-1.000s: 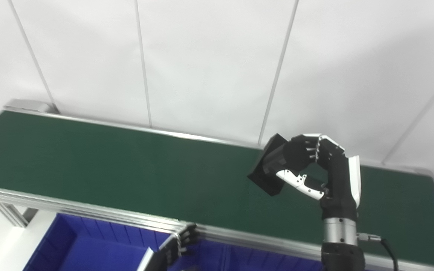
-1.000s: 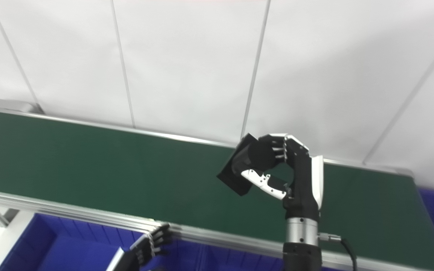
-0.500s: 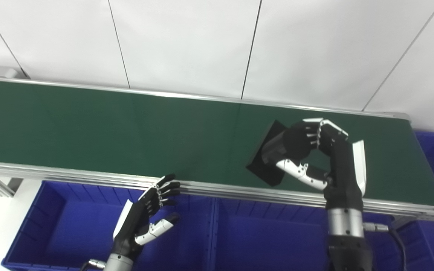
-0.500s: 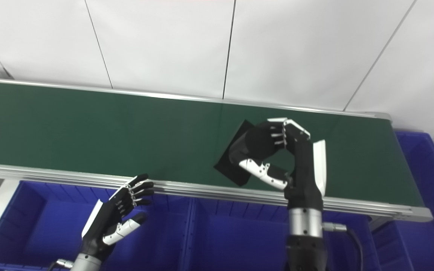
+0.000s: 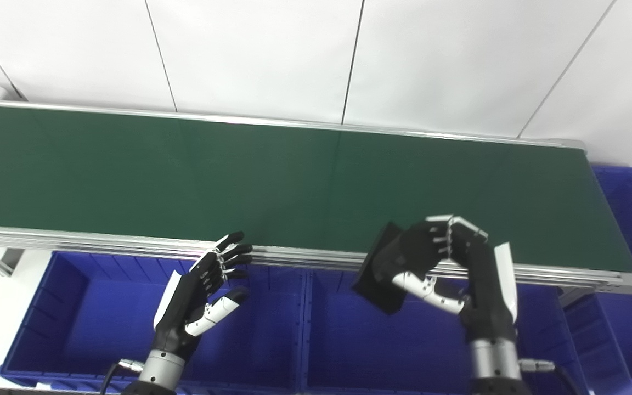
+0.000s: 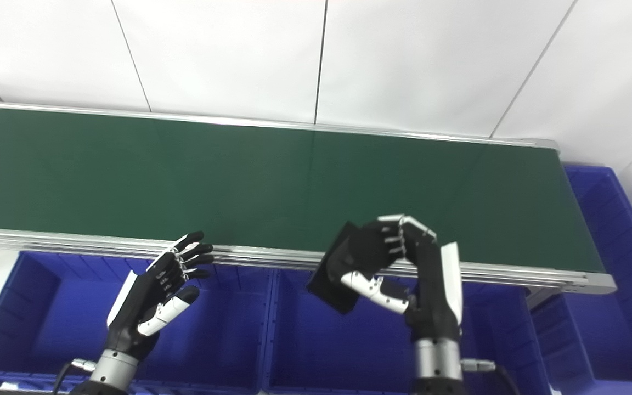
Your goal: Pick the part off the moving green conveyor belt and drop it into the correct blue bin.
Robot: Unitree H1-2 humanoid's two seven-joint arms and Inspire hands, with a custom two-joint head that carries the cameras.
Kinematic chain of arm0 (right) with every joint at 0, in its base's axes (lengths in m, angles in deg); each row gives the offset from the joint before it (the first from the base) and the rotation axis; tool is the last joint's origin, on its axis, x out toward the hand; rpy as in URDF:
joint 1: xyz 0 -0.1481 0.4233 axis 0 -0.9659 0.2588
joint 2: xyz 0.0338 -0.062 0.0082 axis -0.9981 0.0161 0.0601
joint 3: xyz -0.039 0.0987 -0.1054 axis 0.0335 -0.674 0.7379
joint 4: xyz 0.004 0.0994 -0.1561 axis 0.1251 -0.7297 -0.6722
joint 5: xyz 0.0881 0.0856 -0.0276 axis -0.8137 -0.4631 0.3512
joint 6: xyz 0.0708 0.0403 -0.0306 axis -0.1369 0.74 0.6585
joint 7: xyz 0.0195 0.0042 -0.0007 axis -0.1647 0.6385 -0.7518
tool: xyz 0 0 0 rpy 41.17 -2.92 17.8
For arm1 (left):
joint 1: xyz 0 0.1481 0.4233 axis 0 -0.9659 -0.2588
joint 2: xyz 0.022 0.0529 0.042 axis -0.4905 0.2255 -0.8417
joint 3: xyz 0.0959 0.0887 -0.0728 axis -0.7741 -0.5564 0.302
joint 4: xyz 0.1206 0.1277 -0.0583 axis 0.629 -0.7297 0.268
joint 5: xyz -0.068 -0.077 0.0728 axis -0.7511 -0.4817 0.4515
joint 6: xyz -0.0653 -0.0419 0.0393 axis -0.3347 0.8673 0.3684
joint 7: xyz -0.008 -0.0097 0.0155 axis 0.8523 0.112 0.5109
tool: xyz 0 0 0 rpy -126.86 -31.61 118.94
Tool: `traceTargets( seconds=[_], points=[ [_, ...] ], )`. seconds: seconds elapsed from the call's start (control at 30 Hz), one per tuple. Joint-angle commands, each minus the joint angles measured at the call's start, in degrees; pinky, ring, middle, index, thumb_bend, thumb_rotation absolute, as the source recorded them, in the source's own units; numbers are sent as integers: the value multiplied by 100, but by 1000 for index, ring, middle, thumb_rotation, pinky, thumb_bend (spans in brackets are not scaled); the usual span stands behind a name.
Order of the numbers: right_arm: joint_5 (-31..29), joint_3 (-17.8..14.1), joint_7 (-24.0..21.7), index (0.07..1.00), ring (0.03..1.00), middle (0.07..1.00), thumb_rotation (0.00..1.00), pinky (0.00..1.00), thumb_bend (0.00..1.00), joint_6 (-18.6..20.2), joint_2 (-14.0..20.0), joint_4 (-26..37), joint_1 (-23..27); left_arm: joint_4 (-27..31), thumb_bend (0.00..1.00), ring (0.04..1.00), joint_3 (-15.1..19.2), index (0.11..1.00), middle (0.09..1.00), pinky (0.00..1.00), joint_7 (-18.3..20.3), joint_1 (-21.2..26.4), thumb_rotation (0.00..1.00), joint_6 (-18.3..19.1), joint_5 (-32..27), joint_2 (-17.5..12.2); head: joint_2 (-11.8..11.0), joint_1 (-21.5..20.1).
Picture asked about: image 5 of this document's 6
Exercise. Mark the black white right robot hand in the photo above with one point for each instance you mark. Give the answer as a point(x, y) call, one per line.
point(483, 291)

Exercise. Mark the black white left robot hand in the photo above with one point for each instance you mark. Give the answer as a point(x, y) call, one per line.
point(184, 302)

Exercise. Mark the black cylinder block part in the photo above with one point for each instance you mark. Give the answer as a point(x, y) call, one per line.
point(384, 293)

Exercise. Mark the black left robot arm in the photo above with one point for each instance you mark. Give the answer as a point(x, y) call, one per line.
point(159, 370)

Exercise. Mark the green conveyor belt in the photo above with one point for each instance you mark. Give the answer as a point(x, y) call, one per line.
point(239, 181)
point(129, 242)

